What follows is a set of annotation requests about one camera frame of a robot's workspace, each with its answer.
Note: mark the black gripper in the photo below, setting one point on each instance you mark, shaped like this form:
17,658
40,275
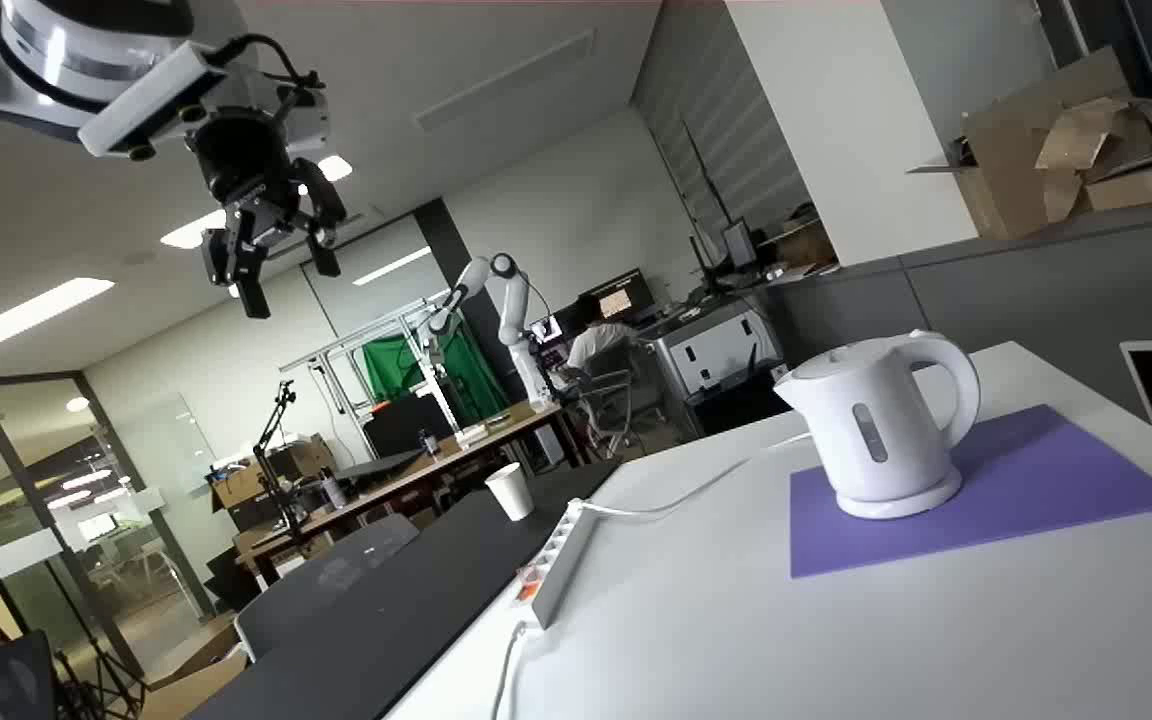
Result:
257,146

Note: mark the white electric kettle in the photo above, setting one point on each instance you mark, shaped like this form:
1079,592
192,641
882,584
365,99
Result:
868,415

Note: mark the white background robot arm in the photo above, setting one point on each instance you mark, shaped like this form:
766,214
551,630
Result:
514,300

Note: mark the rectangular ceiling light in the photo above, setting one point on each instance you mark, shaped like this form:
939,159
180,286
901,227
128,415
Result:
191,229
17,320

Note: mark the green cloth backdrop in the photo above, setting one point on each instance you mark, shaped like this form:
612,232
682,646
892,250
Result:
389,360

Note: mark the black computer monitor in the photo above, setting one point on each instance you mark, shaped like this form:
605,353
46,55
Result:
401,427

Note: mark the small cardboard box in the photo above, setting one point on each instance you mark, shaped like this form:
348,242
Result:
263,476

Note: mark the long wooden desk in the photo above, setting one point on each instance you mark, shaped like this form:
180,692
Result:
442,460

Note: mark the white paper cup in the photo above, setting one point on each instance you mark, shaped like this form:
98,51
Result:
509,492

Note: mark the office chair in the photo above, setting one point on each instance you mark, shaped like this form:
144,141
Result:
608,383

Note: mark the dark grey desk divider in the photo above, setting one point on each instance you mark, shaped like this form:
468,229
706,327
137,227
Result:
361,627

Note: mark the white power strip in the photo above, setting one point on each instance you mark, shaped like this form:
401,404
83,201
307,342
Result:
562,567

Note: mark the white cabinet with sockets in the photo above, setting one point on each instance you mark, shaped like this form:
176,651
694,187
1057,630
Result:
722,348

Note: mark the cardboard box with open flaps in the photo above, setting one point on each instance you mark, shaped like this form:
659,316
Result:
1016,163

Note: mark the grey office partition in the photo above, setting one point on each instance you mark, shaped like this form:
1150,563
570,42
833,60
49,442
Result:
1043,295

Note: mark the purple mat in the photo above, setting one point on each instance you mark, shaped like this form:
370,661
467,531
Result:
1071,483

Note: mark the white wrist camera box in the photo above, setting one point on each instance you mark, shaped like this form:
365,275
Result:
151,107

